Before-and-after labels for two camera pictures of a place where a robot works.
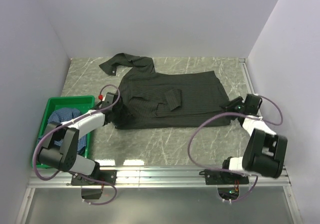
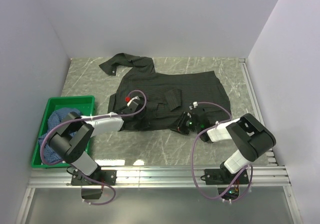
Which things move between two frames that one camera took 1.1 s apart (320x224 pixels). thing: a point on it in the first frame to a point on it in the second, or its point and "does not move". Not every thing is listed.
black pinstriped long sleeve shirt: (150, 99) does not move
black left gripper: (118, 122) to (138, 127)
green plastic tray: (82, 103) does not move
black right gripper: (238, 100) to (180, 127)
